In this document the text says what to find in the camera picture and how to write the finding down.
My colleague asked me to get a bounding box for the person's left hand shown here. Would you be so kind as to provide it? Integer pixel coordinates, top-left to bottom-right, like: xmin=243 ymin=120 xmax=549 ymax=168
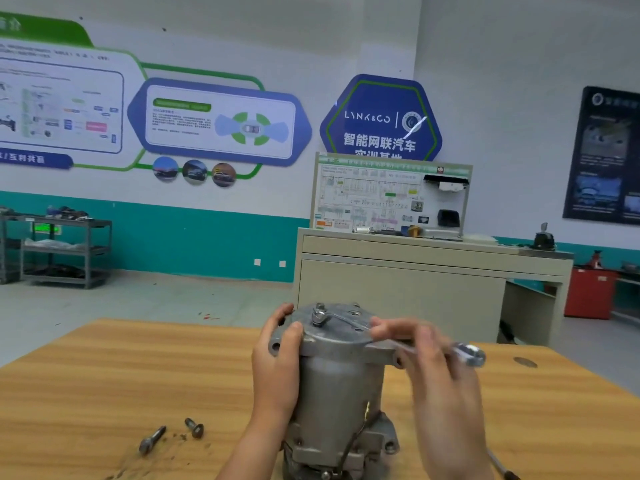
xmin=246 ymin=303 xmax=305 ymax=448

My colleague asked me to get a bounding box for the person's right hand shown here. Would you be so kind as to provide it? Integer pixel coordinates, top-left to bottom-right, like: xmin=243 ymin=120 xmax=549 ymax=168
xmin=369 ymin=315 xmax=497 ymax=480

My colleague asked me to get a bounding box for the grey metal compressor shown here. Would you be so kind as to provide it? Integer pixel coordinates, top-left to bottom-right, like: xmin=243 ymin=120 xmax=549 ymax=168
xmin=268 ymin=301 xmax=411 ymax=480

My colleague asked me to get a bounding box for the silver combination wrench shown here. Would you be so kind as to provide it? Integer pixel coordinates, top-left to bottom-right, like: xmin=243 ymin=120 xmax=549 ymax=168
xmin=335 ymin=313 xmax=488 ymax=370

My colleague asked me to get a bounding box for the beige workbench cabinet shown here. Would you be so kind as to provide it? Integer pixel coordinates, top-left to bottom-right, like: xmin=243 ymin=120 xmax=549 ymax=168
xmin=293 ymin=227 xmax=575 ymax=346

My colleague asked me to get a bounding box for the red cabinet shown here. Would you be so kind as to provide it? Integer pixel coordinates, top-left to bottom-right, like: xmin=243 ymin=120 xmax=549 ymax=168
xmin=565 ymin=267 xmax=619 ymax=320

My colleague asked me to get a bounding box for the small black device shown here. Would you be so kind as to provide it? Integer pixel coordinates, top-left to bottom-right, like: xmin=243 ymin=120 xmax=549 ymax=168
xmin=531 ymin=223 xmax=557 ymax=252

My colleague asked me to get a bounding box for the white wiring display board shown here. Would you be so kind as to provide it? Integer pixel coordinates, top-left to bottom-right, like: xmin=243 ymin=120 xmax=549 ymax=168
xmin=311 ymin=151 xmax=474 ymax=241

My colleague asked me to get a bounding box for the grey metal shelf cart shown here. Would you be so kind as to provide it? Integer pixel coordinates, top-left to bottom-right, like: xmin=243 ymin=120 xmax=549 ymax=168
xmin=0 ymin=207 xmax=21 ymax=286
xmin=20 ymin=215 xmax=113 ymax=290

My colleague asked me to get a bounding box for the blue rounded infographic panel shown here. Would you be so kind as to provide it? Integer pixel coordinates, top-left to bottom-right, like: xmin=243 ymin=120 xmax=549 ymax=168
xmin=127 ymin=77 xmax=312 ymax=168

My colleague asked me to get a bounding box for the yellow handled screwdriver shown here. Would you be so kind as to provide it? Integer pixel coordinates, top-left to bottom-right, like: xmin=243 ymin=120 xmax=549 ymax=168
xmin=487 ymin=449 xmax=521 ymax=480

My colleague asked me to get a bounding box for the round photo wall decal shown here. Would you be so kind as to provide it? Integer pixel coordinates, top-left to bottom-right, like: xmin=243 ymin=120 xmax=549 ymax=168
xmin=181 ymin=159 xmax=210 ymax=187
xmin=151 ymin=155 xmax=180 ymax=184
xmin=210 ymin=161 xmax=239 ymax=190

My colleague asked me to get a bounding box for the blue hexagon wall sign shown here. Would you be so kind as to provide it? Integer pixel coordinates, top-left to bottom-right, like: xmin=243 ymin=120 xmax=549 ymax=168
xmin=320 ymin=75 xmax=444 ymax=162

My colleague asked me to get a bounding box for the dark wall poster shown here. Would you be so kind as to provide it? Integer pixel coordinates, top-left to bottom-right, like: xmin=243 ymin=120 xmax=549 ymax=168
xmin=563 ymin=85 xmax=640 ymax=227

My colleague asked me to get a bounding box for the white infographic wall panel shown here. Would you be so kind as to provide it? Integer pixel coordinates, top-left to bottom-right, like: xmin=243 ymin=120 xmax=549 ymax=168
xmin=0 ymin=39 xmax=128 ymax=168

